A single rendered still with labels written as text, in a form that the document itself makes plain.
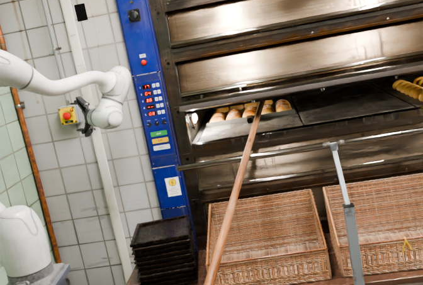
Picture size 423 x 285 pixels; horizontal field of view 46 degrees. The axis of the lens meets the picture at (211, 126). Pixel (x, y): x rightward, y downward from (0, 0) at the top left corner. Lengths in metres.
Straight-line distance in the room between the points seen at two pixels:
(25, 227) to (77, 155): 1.07
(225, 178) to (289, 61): 0.71
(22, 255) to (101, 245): 1.18
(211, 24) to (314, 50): 0.54
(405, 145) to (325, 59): 0.61
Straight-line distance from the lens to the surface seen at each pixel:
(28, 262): 1.85
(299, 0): 2.59
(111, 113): 2.19
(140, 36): 2.61
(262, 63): 2.58
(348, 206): 2.14
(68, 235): 3.01
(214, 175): 2.69
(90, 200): 2.89
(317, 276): 2.37
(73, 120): 2.71
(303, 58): 2.58
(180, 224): 2.59
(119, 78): 2.24
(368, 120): 2.67
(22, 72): 1.91
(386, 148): 2.72
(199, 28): 2.58
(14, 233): 1.82
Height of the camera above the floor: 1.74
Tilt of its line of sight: 10 degrees down
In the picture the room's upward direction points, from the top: 11 degrees counter-clockwise
